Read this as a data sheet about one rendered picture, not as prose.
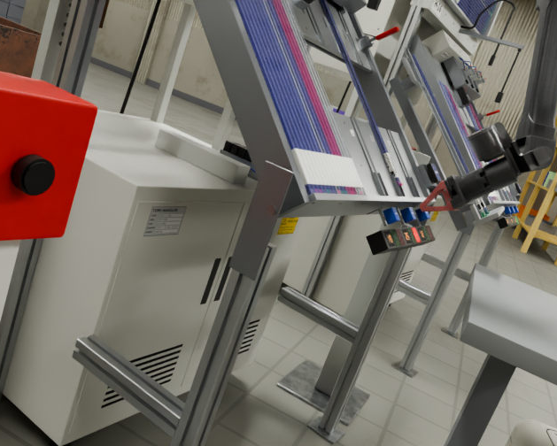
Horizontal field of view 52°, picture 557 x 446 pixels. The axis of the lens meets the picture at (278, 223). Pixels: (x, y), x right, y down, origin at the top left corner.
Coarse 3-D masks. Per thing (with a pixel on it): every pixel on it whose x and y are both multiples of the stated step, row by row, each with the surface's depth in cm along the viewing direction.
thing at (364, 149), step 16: (336, 112) 114; (352, 128) 119; (368, 128) 128; (352, 144) 115; (368, 144) 123; (400, 144) 144; (352, 160) 111; (368, 160) 119; (384, 160) 128; (400, 160) 139; (368, 176) 115; (384, 176) 124; (400, 176) 134; (368, 192) 112; (384, 192) 119; (400, 192) 126; (416, 192) 138
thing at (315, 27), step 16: (320, 0) 135; (304, 16) 121; (320, 16) 131; (336, 16) 142; (304, 32) 117; (320, 32) 125; (352, 32) 149; (320, 48) 135; (336, 48) 131; (352, 48) 143; (352, 64) 141; (368, 64) 150
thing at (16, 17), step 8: (0, 0) 993; (8, 0) 1001; (16, 0) 1017; (24, 0) 1031; (0, 8) 995; (8, 8) 1010; (16, 8) 1024; (0, 16) 1000; (8, 16) 1015; (16, 16) 1031
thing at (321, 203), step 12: (312, 204) 88; (324, 204) 92; (336, 204) 95; (348, 204) 100; (360, 204) 105; (372, 204) 110; (384, 204) 115; (396, 204) 121; (408, 204) 129; (288, 216) 90; (300, 216) 94; (312, 216) 98
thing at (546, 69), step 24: (552, 0) 117; (552, 24) 116; (552, 48) 116; (552, 72) 116; (528, 96) 118; (552, 96) 116; (528, 120) 116; (552, 120) 115; (528, 144) 114; (552, 144) 114
